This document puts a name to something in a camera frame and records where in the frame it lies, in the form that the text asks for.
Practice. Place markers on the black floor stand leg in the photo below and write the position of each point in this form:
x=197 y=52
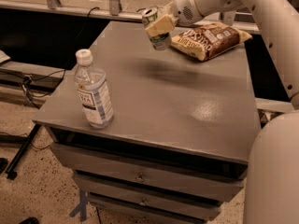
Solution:
x=10 y=171

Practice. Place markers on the blue tape cross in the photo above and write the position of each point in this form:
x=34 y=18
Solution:
x=81 y=208

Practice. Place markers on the brown chip bag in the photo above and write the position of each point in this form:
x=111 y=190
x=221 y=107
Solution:
x=208 y=41

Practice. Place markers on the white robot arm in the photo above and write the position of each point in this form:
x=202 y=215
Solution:
x=272 y=190

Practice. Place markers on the clear plastic water bottle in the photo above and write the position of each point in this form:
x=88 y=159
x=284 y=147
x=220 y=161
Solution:
x=91 y=82

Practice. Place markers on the grey drawer cabinet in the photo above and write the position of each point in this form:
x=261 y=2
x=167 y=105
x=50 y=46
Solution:
x=178 y=146

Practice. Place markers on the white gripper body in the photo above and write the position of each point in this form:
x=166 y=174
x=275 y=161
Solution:
x=183 y=7

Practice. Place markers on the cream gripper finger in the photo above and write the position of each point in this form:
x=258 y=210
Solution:
x=156 y=25
x=165 y=10

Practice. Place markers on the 7up soda can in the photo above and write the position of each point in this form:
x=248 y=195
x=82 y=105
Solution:
x=159 y=38

